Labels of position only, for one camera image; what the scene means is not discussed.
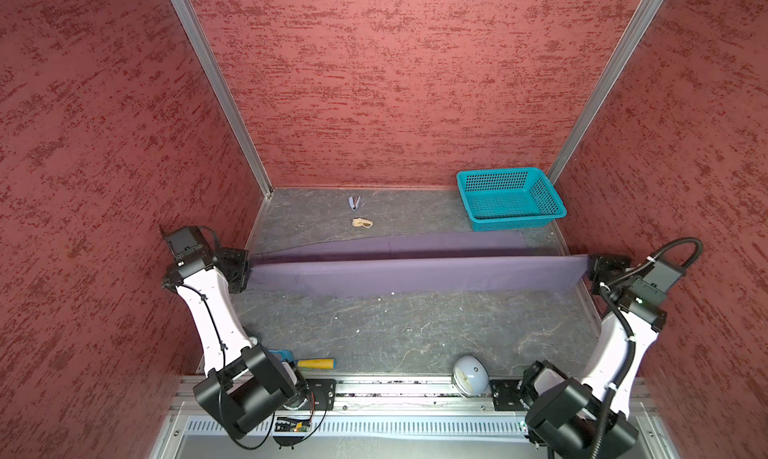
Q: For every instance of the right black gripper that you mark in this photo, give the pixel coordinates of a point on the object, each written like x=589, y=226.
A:
x=598, y=261

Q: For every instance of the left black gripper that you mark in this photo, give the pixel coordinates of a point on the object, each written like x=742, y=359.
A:
x=240, y=257

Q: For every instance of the teal plastic basket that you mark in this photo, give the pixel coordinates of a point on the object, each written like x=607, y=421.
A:
x=509, y=199

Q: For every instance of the purple trousers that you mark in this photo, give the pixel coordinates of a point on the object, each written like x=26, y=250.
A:
x=428, y=263

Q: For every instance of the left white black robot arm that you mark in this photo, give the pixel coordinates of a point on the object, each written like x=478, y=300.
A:
x=245, y=383

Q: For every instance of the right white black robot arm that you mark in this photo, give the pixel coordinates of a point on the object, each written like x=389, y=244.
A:
x=587, y=416

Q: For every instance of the teal white round object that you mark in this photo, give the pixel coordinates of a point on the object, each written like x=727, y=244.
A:
x=283, y=355

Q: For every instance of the small tan wooden object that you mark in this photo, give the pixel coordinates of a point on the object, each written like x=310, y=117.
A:
x=362, y=223

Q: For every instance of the small blue grey clip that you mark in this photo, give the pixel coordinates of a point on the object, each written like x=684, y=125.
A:
x=354, y=202

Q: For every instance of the white dome object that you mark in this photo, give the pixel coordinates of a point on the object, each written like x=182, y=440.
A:
x=470, y=377

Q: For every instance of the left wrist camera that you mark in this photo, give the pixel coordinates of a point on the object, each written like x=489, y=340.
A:
x=187, y=244

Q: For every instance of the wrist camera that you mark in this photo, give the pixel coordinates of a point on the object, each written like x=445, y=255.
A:
x=654, y=282
x=187, y=244

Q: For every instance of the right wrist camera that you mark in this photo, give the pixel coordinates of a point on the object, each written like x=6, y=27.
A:
x=654, y=282

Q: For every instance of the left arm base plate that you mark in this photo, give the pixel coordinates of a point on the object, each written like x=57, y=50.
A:
x=320, y=395

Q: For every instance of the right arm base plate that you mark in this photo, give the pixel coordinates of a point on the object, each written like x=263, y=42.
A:
x=505, y=394

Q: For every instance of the perforated cable tray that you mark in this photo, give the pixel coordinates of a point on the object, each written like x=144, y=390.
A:
x=504, y=428

